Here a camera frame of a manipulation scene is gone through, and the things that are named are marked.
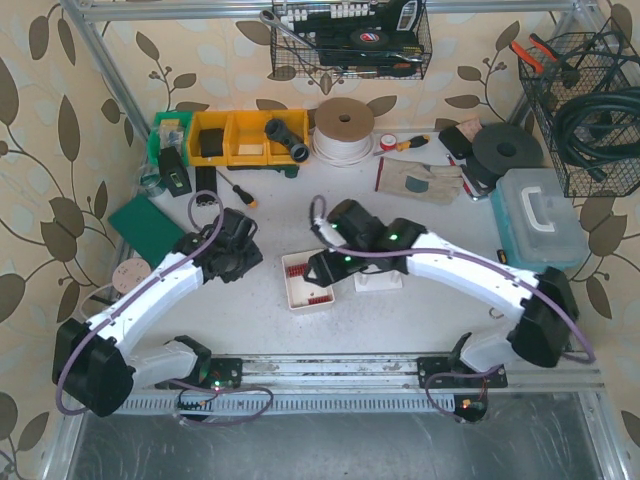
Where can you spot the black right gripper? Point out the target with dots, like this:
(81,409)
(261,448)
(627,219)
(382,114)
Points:
(322,270)

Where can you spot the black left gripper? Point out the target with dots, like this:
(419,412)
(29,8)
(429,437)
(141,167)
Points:
(245,255)

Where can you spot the white parts tray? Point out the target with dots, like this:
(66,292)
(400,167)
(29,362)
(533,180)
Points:
(298,291)

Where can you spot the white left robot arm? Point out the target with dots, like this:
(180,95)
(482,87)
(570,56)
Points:
(95,362)

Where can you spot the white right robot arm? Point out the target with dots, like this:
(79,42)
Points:
(539,311)

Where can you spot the red spring in tray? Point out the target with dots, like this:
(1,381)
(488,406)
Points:
(320,300)
(295,270)

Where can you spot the black aluminium extrusion profile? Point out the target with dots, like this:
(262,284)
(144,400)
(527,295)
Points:
(206,182)

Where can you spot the black green battery box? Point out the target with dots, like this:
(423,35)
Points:
(173,172)

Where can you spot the round beige power socket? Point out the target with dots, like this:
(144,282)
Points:
(129,274)

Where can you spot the yellow storage bin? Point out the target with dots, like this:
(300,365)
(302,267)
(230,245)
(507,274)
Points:
(245,143)

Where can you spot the clear glass jar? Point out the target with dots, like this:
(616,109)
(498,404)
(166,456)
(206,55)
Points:
(150,182)

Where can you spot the black box in bin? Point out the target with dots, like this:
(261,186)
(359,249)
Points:
(211,142)

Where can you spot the black pipe fitting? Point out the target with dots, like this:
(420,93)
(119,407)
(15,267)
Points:
(277,131)

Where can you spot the beige work glove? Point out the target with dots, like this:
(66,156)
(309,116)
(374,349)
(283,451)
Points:
(438,184)

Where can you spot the red white tape roll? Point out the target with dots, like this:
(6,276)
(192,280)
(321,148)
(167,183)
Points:
(388,142)

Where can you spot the green storage bin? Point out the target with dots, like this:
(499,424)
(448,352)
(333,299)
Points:
(169,129)

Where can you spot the yellow black small screwdriver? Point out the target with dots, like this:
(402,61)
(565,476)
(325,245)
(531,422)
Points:
(413,143)

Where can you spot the brass padlock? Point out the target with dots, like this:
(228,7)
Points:
(495,314)

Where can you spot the small black screwdriver right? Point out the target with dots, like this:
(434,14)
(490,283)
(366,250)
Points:
(502,256)

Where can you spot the black sanding block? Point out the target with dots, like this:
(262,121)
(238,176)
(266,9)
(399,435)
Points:
(456,143)

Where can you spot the black rubber disc spool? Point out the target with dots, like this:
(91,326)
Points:
(500,147)

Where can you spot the clear teal toolbox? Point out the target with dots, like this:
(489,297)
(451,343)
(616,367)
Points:
(537,225)

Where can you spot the black electrical tape roll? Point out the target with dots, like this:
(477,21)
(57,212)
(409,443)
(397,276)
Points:
(368,39)

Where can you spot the black yellow handled screwdriver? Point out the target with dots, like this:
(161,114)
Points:
(242,194)

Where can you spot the white peg base plate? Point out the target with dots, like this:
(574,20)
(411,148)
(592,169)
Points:
(378,281)

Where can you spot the white cable spool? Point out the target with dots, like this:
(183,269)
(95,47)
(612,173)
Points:
(343,134)

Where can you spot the red handled tool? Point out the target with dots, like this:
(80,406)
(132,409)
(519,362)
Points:
(473,188)

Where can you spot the black wire basket centre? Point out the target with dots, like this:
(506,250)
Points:
(331,40)

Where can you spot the black wire basket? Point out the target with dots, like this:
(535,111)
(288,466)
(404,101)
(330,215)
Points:
(331,40)
(587,108)

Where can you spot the black wire basket right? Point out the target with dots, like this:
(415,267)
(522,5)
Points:
(587,108)

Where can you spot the orange handled pliers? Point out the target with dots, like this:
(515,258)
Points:
(539,46)

